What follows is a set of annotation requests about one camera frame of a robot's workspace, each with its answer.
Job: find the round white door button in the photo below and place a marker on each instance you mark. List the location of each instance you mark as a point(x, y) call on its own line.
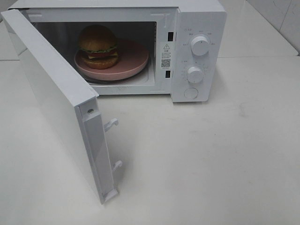
point(191, 93)

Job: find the pink round plate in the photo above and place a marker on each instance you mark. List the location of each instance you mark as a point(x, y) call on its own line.
point(133, 57)

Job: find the white microwave door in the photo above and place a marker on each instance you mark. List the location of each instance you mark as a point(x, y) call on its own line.
point(67, 101)

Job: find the burger with lettuce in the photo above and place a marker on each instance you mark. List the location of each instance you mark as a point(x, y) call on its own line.
point(98, 47)

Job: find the lower white microwave knob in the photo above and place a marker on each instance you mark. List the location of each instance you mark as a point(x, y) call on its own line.
point(195, 75)

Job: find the white microwave knob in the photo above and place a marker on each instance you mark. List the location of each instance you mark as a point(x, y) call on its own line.
point(200, 44)
point(195, 75)

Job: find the white warning sticker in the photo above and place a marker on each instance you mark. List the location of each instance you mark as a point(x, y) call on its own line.
point(166, 54)

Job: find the upper white microwave knob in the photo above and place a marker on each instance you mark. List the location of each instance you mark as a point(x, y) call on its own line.
point(200, 44)

